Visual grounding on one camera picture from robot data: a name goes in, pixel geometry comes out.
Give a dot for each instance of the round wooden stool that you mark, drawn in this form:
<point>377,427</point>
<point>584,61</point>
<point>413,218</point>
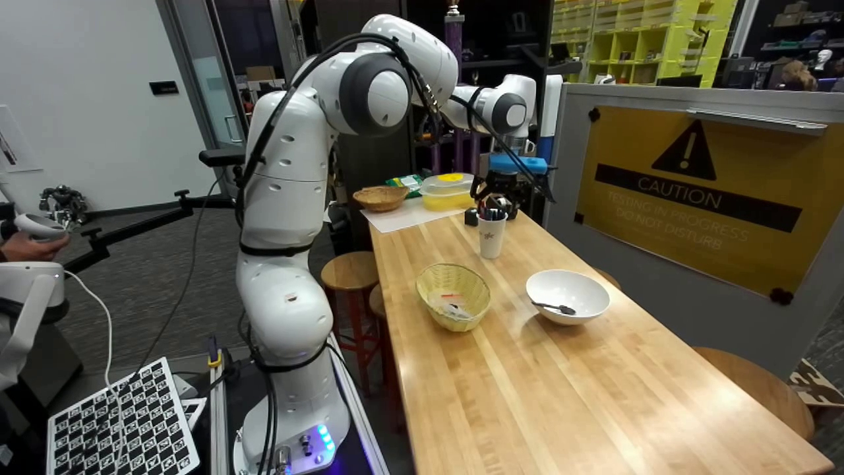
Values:
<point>348,280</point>

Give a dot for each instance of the aluminium frame rail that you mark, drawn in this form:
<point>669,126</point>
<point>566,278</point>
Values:
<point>215,422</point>

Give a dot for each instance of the black camera tripod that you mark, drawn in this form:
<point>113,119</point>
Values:
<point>141,225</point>

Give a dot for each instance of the person forearm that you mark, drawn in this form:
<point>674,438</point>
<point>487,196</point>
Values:
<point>29,247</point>

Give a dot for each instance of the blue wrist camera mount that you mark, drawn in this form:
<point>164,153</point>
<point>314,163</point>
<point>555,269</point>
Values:
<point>517,163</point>

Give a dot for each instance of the yellow caution sign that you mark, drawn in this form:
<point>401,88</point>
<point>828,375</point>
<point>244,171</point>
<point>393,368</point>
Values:
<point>702,199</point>

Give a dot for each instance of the black spoon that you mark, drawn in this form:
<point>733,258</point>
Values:
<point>555,306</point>

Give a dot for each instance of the white paper cup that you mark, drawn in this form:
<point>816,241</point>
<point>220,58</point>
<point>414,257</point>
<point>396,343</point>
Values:
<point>492,239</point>

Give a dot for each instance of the yellow shelving unit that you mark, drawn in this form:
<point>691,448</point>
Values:
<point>647,41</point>

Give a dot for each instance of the yellow plastic container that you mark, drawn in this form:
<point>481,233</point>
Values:
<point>447,190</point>

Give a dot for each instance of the wooden bowl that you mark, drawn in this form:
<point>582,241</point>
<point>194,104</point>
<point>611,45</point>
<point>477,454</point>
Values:
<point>380,196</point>

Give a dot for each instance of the white ceramic bowl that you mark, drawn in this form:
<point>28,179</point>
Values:
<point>567,294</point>

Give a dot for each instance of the yellow woven basket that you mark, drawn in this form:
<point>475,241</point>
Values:
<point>452,295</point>

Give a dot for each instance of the checkered calibration board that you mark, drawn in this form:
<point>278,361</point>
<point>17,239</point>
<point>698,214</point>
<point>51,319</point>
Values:
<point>123,422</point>

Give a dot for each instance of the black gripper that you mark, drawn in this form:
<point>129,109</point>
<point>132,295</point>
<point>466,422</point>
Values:
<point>502,186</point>

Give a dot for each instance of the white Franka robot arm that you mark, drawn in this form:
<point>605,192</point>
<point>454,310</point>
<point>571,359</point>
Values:
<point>291,220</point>

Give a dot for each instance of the large wooden stool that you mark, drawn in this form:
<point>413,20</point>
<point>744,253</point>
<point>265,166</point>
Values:
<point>760,385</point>

